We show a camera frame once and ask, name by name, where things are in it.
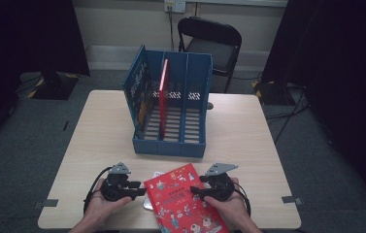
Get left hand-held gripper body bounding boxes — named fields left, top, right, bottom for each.
left=100, top=161, right=133, bottom=203

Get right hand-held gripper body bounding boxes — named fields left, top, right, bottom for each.
left=202, top=162, right=240, bottom=203

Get red picture book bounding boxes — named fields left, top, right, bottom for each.
left=157, top=57, right=170, bottom=141
left=143, top=162, right=231, bottom=233

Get blue plastic file rack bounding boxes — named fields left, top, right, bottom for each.
left=122, top=45, right=214, bottom=159

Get blue monster picture book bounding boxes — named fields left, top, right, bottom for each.
left=121, top=45, right=154, bottom=133

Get person's left hand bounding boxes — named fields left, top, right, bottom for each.
left=84, top=179, right=134, bottom=225

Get person's right hand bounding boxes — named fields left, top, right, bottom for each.
left=202, top=177, right=251, bottom=233

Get grey tape strip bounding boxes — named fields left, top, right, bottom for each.
left=33, top=198, right=59, bottom=210
left=281, top=195, right=303, bottom=206

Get black stand base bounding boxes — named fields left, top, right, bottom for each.
left=250, top=79, right=305, bottom=107
left=26, top=71, right=81, bottom=101

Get black folding chair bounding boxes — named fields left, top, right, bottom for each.
left=177, top=16, right=244, bottom=94

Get black curtain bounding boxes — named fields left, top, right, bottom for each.
left=0, top=0, right=91, bottom=153
left=260, top=0, right=366, bottom=210

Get left hand-held gripper cable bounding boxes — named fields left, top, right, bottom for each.
left=83, top=165, right=115, bottom=216

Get hand-held gripper cable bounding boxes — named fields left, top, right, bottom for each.
left=233, top=182, right=252, bottom=216
left=83, top=165, right=115, bottom=216

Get right hand-held gripper cable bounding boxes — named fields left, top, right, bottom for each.
left=233, top=182, right=252, bottom=216

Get black floor cables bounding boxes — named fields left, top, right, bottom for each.
left=263, top=86, right=312, bottom=146

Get black wall socket cable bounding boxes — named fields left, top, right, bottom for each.
left=167, top=6, right=176, bottom=51

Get white wall socket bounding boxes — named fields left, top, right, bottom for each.
left=163, top=0, right=187, bottom=15

